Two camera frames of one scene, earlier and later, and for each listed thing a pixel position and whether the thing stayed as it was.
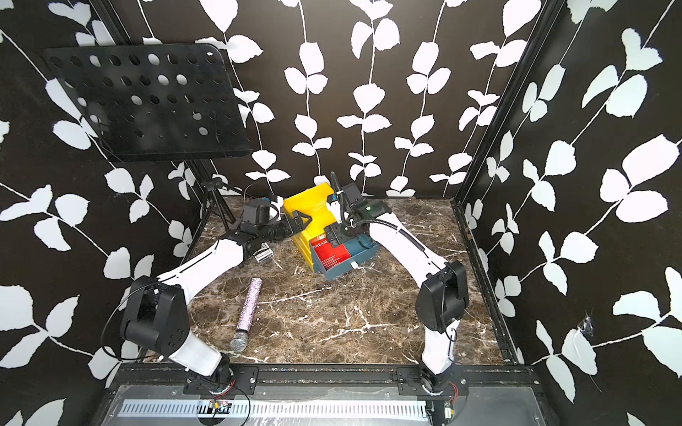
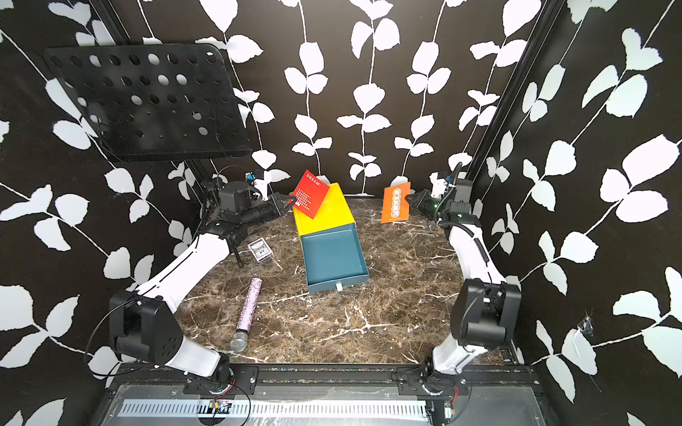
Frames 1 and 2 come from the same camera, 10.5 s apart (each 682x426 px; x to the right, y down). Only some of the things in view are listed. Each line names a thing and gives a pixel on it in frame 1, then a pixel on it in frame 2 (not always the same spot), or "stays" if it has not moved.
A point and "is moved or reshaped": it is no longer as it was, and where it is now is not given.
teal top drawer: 361,248 is moved or reshaped
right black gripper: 334,234 → 424,198
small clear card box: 263,253 stays
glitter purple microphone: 238,342 stays
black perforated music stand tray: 154,101 stays
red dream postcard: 330,256 → 310,193
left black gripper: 297,225 → 274,202
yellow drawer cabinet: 310,215 is moved or reshaped
